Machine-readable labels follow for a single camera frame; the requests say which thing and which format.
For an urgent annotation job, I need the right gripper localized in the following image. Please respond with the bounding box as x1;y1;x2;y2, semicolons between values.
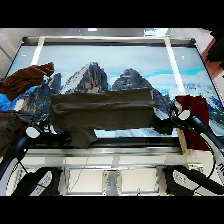
151;116;176;135

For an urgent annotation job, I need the olive grey T-shirt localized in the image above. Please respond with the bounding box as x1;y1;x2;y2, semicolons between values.
48;87;157;150

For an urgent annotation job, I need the red garment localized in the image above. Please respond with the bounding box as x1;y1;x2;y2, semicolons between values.
174;94;212;152

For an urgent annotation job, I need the black garment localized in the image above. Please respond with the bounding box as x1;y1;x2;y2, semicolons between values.
206;29;224;70

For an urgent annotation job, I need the rust brown garment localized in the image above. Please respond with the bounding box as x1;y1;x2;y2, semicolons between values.
0;61;56;102

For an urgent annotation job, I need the dark brown garment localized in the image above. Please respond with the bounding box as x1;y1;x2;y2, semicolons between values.
0;109;33;158

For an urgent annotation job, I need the black cable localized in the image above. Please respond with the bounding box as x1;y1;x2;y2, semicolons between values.
199;132;218;183
2;138;37;179

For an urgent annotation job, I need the silver frame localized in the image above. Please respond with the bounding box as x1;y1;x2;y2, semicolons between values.
0;35;224;197

